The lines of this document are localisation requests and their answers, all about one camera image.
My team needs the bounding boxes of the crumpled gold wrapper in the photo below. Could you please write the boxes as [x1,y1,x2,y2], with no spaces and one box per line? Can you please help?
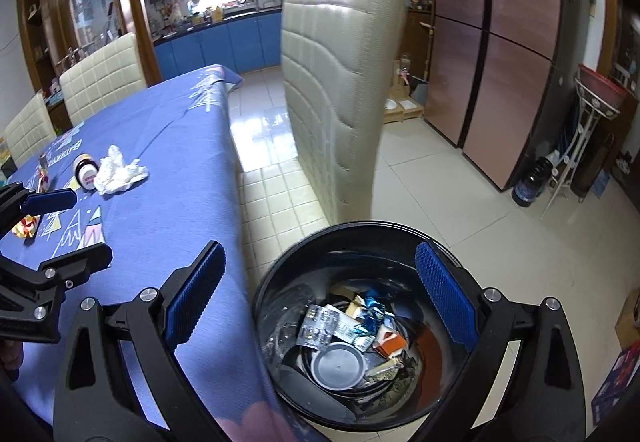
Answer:
[365,358,405,384]

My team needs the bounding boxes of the brown medicine bottle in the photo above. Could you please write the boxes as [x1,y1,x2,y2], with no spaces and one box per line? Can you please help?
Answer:
[72,153,101,193]

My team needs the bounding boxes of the person's left hand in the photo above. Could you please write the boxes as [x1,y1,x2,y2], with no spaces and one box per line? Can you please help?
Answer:
[0,339,24,381]

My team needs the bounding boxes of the blue and red box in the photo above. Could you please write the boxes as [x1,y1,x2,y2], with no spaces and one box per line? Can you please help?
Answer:
[590,339,640,425]

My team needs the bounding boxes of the wooden display cabinet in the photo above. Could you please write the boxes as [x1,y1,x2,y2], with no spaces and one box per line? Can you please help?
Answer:
[345,0,436,87]

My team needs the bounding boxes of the red and gold patterned wrapper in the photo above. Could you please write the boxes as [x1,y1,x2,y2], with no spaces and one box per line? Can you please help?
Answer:
[12,154,51,239]

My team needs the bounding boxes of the brown cardboard box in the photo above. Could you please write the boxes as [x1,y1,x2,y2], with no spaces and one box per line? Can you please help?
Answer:
[612,289,640,348]

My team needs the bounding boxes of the wooden pet bowl stand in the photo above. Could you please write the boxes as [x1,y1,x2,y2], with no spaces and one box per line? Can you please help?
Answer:
[382,96,426,125]

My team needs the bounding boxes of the crumpled white tissue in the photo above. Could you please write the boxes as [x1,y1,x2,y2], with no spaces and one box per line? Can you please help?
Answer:
[94,145,150,196]

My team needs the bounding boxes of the pink brown refrigerator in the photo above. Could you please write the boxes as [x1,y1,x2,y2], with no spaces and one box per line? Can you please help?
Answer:
[425,0,571,193]

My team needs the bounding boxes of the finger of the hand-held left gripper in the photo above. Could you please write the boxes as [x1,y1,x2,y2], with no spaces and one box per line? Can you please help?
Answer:
[0,185,79,241]
[0,242,114,305]

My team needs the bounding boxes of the blue foil wrapper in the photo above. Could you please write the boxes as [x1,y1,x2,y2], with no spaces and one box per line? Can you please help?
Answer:
[357,292,401,338]

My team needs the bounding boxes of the cream quilted dining chair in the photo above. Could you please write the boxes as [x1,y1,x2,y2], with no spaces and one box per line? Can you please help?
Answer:
[4,94,57,166]
[59,32,148,127]
[280,0,412,227]

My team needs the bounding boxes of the blue kitchen cabinets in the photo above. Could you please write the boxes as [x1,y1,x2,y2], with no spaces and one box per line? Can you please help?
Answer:
[152,12,283,82]

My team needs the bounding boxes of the silver blister pack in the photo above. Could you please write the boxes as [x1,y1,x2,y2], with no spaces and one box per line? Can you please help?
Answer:
[296,304,361,348]

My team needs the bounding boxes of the wooden side cabinet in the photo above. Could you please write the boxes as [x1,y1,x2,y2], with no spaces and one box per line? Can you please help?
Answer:
[17,0,66,97]

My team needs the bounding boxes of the frosted glass partition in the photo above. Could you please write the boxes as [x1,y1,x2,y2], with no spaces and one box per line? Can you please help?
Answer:
[65,0,126,57]

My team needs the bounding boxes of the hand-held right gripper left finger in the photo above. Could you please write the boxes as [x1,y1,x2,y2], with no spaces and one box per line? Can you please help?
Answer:
[52,240,228,442]

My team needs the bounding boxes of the white plastic lid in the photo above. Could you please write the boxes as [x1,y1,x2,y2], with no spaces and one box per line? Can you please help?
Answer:
[310,343,366,390]

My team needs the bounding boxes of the black round trash bin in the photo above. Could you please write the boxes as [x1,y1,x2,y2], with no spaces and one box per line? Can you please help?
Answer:
[252,220,488,428]

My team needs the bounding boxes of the white metal plant stand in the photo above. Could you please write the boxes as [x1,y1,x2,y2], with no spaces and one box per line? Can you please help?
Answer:
[542,76,628,217]

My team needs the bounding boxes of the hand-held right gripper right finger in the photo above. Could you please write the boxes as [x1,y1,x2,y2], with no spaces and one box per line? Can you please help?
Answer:
[415,241,588,442]

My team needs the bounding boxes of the dark floor bottle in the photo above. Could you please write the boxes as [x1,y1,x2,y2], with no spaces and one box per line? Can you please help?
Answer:
[511,157,555,209]

